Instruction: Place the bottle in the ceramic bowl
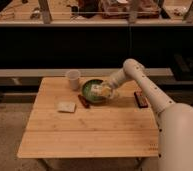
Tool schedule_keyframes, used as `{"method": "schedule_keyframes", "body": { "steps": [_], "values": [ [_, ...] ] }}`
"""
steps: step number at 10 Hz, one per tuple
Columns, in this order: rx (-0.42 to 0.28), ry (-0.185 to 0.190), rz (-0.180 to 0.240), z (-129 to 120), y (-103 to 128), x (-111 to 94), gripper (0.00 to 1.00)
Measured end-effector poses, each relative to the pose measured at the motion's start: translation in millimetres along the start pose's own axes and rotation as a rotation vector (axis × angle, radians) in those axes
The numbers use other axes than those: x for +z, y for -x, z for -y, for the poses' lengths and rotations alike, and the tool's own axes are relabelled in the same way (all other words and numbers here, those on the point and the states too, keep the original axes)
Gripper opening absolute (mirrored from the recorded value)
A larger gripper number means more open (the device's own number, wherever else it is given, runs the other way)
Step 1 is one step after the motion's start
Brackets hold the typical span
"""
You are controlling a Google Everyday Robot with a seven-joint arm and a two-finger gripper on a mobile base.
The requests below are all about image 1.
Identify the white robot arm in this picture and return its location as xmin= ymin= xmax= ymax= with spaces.
xmin=105 ymin=59 xmax=193 ymax=171

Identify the green ceramic bowl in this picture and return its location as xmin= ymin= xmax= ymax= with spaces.
xmin=81 ymin=79 xmax=107 ymax=104

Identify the dark red marker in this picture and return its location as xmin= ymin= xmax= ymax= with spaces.
xmin=78 ymin=94 xmax=90 ymax=108

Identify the red black small box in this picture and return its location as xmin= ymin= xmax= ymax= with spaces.
xmin=134 ymin=91 xmax=148 ymax=108

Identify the white plastic cup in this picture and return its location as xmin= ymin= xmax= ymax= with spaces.
xmin=65 ymin=69 xmax=81 ymax=91

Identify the wooden folding table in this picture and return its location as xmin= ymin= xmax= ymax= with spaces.
xmin=17 ymin=77 xmax=158 ymax=158

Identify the long workbench shelf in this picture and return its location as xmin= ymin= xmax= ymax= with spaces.
xmin=0 ymin=0 xmax=193 ymax=27

